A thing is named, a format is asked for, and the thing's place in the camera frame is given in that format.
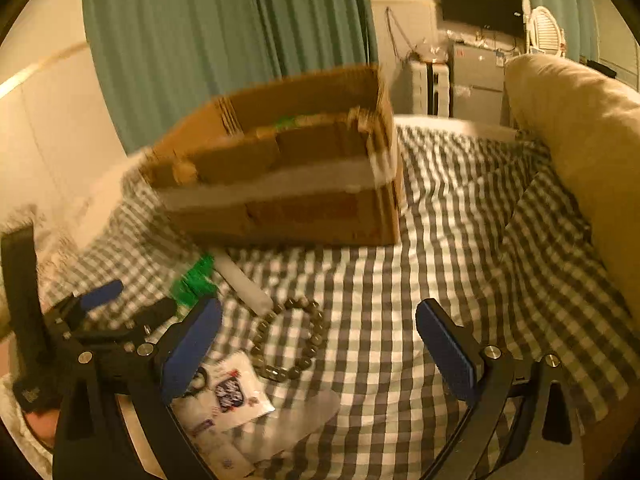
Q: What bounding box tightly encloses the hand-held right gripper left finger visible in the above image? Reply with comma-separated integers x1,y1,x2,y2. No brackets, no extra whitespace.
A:
52,296,223,480

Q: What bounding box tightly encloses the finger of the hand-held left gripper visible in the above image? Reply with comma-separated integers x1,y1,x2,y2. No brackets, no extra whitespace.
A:
45,280,124,333
75,299,178,348

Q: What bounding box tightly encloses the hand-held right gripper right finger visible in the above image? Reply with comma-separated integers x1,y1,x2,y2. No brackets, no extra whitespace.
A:
416,299,573,480

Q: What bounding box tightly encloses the green foil packet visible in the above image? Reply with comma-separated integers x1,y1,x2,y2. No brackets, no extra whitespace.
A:
170,255,217,311

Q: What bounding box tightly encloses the torn cardboard box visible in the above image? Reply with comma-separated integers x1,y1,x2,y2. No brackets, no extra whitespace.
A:
140,63,403,247

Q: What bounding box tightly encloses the white printed packet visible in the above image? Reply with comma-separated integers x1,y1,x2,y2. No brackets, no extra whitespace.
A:
172,351,276,436

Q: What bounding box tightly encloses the white tube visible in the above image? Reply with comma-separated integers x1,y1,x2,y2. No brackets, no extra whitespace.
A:
215,255,274,317

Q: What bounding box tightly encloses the checkered blanket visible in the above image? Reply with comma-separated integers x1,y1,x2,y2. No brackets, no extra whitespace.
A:
40,125,631,480

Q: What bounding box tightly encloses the small white packet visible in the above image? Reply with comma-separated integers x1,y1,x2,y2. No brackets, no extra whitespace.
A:
200,430,256,478

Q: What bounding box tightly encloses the clear plastic bag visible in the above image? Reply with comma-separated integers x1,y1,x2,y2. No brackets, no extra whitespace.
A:
260,390,343,461

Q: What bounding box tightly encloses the beige cushion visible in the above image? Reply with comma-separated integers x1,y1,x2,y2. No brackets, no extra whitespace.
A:
502,54,640,321

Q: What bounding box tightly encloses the grey cabinet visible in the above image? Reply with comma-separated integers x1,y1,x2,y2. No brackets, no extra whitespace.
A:
450,42,507,123

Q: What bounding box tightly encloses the wide green curtain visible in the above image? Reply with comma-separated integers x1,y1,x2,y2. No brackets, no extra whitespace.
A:
81,0,378,153

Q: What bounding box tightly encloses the white oval vanity mirror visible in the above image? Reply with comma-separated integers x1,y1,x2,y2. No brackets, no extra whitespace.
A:
527,6,568,58

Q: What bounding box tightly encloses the black flat screen monitor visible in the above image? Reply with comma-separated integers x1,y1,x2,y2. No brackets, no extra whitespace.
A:
437,0,524,38

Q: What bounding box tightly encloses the black ring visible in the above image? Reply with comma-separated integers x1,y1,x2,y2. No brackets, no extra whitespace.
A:
187,367,211,393

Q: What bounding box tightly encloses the brown bead bracelet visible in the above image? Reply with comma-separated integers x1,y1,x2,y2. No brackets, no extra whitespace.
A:
248,297,326,383

